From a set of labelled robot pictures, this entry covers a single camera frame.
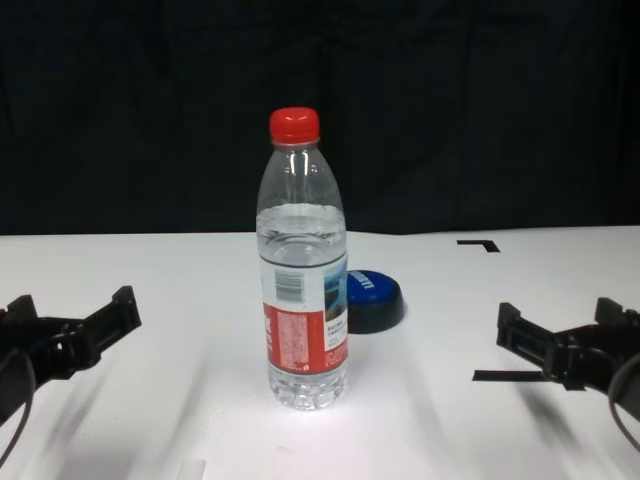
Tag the black fabric backdrop curtain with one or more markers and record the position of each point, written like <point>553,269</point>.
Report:
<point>150,100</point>

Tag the clear red-capped water bottle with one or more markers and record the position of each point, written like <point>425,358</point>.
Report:
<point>302,300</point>

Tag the long black T tape mark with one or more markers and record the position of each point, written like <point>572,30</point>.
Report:
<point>500,376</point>

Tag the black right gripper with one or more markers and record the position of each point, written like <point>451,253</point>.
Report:
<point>590,355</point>

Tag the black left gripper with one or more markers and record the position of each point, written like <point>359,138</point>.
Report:
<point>30,340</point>

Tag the black L-shaped tape mark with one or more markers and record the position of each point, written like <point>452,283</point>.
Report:
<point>487,244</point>

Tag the blue round push button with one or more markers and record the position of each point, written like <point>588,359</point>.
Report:
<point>375,295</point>

